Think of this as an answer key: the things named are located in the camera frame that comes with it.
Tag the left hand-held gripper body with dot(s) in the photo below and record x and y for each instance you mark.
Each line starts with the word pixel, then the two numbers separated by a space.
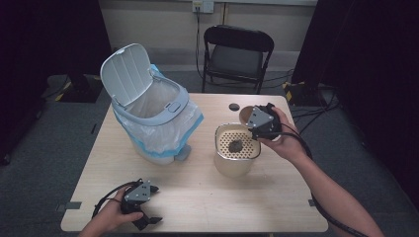
pixel 138 192

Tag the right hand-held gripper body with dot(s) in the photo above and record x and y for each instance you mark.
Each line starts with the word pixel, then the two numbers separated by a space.
pixel 260 118

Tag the dark wet tea residue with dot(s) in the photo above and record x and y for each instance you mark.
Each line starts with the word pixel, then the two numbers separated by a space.
pixel 235 145

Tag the beige strainer container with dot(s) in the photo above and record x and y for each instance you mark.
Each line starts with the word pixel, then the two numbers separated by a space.
pixel 230 164

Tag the white grey pedal bin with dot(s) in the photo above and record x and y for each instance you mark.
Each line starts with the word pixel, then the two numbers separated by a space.
pixel 126 74

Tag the person's right hand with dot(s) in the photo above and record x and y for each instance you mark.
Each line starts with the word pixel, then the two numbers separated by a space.
pixel 288 143

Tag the person's left hand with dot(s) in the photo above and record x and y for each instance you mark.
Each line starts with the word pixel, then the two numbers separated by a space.
pixel 110 212

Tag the black stand base striped tape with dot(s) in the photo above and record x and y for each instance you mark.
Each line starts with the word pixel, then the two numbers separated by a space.
pixel 82 89
pixel 301 94

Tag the black folding chair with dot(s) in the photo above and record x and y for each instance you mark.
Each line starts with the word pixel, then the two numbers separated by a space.
pixel 235 59

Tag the grey tape strip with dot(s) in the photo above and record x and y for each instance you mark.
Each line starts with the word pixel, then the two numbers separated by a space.
pixel 70 206
pixel 311 202

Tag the black tape mark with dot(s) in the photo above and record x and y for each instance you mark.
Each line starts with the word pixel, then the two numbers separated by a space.
pixel 94 128

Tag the dark curtain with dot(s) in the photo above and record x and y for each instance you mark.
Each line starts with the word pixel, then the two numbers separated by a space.
pixel 372 59
pixel 49 42

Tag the white wall socket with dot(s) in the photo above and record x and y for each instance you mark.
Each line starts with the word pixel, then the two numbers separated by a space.
pixel 203 6

